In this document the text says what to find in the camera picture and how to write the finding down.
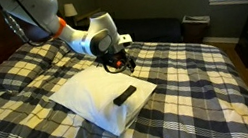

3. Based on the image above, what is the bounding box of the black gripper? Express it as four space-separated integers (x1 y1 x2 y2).
95 45 139 80

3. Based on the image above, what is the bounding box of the black remote control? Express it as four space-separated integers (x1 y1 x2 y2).
110 83 141 108

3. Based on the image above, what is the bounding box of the white pillow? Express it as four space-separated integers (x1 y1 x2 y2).
44 55 165 138

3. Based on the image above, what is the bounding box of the dark low sofa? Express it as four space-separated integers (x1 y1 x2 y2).
102 6 185 55

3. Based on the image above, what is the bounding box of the plaid bed comforter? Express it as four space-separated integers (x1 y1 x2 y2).
0 12 248 138

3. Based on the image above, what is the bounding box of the brown wooden side table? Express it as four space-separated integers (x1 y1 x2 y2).
178 11 215 47

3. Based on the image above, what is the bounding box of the grey folded cloth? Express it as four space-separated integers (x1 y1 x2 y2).
182 11 211 26

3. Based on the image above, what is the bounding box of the small table lamp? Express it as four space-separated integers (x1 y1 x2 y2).
61 1 81 30

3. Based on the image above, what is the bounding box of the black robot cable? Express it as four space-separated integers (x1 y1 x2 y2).
0 0 60 54

